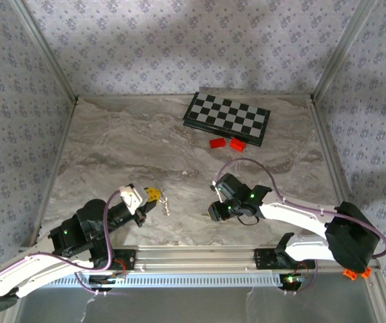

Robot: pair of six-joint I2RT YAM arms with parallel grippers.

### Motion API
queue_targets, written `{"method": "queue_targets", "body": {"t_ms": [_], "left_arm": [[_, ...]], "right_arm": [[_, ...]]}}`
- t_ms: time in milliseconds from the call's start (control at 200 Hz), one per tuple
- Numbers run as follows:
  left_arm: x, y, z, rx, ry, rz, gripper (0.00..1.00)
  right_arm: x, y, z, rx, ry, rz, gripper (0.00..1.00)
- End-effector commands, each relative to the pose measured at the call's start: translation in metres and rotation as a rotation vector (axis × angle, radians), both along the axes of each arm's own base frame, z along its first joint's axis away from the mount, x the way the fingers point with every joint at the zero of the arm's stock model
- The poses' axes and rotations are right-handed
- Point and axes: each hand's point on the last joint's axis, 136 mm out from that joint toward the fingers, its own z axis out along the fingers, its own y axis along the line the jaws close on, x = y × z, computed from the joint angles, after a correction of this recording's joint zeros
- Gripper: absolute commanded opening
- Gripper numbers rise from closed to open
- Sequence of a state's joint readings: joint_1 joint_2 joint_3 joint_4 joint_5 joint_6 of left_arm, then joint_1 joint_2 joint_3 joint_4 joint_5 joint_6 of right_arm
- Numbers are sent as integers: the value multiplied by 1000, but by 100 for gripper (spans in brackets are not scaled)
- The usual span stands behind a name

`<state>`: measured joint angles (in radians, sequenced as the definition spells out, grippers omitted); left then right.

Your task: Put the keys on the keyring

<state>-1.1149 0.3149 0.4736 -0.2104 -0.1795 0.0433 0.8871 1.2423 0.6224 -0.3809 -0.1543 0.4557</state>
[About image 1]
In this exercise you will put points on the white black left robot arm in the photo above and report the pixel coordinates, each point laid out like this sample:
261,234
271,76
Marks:
44,266

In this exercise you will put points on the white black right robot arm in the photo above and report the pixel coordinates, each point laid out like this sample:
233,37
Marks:
297,215

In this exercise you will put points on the red smooth toy brick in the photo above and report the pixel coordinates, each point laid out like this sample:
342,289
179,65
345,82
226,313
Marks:
237,144

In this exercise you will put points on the red studded toy brick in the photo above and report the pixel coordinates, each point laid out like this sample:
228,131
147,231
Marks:
217,143

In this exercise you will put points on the small circuit board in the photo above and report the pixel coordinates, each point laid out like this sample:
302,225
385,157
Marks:
106,280
292,280

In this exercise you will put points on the aluminium mounting beam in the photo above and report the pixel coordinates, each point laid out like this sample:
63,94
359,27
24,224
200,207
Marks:
196,259

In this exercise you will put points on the black grey folding chessboard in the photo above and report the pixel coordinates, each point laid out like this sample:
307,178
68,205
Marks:
226,117

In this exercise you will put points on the grey metal sheet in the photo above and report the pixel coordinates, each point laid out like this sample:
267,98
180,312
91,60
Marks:
179,306

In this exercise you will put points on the orange plastic clamp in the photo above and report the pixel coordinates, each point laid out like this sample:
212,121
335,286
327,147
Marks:
349,274

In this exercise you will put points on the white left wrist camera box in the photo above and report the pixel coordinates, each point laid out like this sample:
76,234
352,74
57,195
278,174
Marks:
132,198

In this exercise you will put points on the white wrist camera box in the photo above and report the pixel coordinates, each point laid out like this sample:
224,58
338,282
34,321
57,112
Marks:
217,190
132,198

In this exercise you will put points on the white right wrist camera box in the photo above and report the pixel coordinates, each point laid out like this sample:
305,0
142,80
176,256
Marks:
217,190

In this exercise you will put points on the aluminium side rail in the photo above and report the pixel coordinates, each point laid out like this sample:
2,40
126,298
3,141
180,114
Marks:
332,151
58,161

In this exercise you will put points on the aluminium back rail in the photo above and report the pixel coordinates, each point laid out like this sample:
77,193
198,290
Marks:
128,96

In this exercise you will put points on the aluminium frame post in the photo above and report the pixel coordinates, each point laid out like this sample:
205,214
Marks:
342,50
48,54

